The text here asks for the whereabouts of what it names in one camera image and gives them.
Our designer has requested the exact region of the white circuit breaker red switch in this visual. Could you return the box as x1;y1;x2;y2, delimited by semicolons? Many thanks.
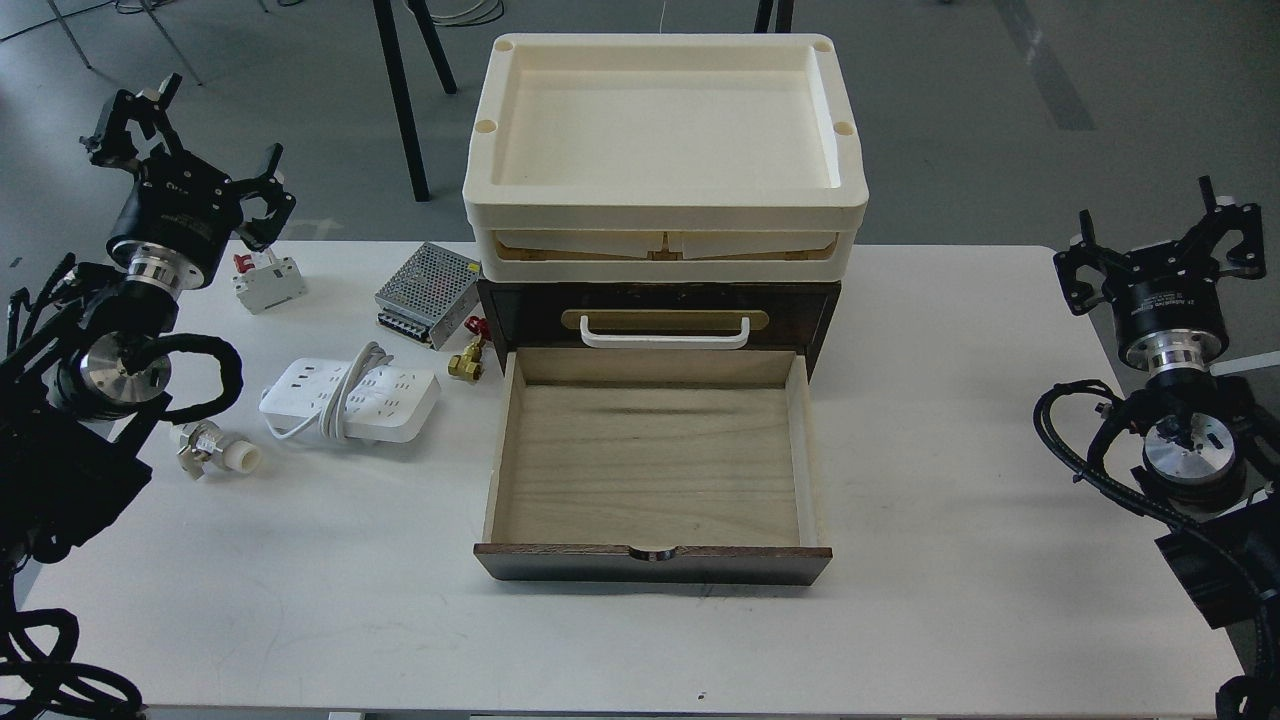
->
232;249;308;315

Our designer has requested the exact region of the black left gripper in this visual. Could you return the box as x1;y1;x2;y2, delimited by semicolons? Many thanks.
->
79;73;297;291

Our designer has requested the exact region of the open wooden drawer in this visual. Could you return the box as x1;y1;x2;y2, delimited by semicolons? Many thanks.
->
474;347;833;585

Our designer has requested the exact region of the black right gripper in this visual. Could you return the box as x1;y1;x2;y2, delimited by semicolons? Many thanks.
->
1053;176;1265;373

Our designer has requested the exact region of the black table leg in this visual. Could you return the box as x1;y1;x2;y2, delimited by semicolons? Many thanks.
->
372;1;458;202

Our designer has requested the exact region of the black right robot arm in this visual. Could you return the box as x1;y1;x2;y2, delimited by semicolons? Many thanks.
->
1033;176;1279;719

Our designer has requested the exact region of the brass valve red handle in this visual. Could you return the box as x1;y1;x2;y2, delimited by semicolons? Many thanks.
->
447;315;492;383

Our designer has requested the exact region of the white power strip with cable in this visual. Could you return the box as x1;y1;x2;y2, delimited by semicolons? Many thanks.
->
259;342;442;443

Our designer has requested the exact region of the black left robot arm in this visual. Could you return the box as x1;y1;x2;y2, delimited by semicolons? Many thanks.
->
1;73;294;719

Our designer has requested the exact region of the white drawer handle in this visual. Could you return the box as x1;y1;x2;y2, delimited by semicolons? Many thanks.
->
579;315;753;350

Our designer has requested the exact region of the black stand leg right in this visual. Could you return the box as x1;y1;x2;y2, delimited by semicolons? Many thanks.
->
753;0;795;35

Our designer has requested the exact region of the cream plastic stacked tray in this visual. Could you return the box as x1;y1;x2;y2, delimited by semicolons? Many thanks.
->
462;33;869;283

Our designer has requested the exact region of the metal mesh power supply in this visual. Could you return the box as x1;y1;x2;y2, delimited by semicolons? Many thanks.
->
375;242;483;350

